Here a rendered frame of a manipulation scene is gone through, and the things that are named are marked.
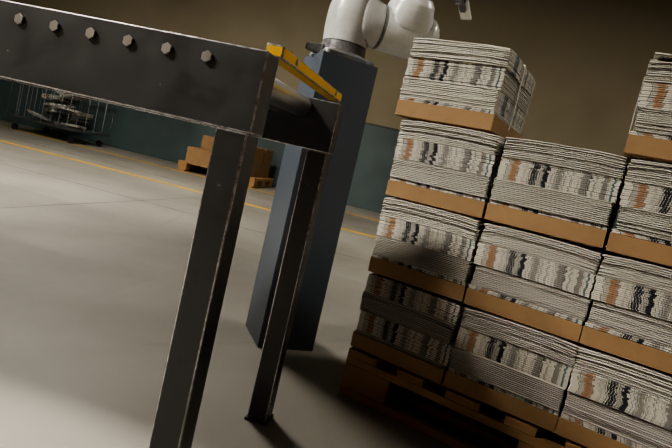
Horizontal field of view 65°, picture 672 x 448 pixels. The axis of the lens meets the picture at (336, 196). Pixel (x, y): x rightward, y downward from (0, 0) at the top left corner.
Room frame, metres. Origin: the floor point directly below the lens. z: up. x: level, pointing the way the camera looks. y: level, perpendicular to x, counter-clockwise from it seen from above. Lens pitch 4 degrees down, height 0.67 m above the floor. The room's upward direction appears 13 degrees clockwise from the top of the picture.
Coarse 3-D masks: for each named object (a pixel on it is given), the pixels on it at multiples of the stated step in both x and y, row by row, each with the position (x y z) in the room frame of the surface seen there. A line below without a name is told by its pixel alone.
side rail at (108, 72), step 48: (0, 0) 0.84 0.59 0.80; (0, 48) 0.84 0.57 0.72; (48, 48) 0.82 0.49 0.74; (96, 48) 0.81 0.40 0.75; (144, 48) 0.79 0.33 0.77; (192, 48) 0.78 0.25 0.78; (240, 48) 0.76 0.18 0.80; (96, 96) 0.80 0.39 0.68; (144, 96) 0.79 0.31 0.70; (192, 96) 0.77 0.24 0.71; (240, 96) 0.76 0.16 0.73
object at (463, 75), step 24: (432, 48) 1.52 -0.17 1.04; (456, 48) 1.48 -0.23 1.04; (480, 48) 1.45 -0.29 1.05; (504, 48) 1.42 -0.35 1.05; (408, 72) 1.55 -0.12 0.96; (432, 72) 1.52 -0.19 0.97; (456, 72) 1.48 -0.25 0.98; (480, 72) 1.45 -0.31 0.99; (504, 72) 1.42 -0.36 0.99; (408, 96) 1.54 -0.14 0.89; (432, 96) 1.51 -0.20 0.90; (456, 96) 1.47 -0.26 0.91; (480, 96) 1.44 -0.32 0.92; (504, 96) 1.48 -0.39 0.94; (432, 120) 1.49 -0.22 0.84; (504, 120) 1.52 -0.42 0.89
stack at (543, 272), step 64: (448, 128) 1.45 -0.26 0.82; (448, 192) 1.44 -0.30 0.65; (512, 192) 1.35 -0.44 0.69; (576, 192) 1.29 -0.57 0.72; (640, 192) 1.22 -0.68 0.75; (384, 256) 1.50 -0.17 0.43; (448, 256) 1.41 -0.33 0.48; (512, 256) 1.33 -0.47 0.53; (576, 256) 1.26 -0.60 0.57; (384, 320) 1.48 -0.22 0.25; (448, 320) 1.40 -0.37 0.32; (512, 320) 1.34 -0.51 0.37; (576, 320) 1.25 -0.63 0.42; (640, 320) 1.19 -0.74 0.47; (384, 384) 1.46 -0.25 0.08; (512, 384) 1.30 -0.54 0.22; (576, 384) 1.23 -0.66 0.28; (640, 384) 1.17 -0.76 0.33
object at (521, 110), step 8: (528, 72) 1.63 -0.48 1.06; (528, 80) 1.65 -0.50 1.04; (528, 88) 1.67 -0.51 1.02; (520, 96) 1.61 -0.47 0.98; (528, 96) 1.70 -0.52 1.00; (520, 104) 1.63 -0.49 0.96; (528, 104) 1.72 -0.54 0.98; (520, 112) 1.67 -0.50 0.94; (512, 120) 1.61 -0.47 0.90; (520, 120) 1.69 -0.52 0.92; (520, 128) 1.72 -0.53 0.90
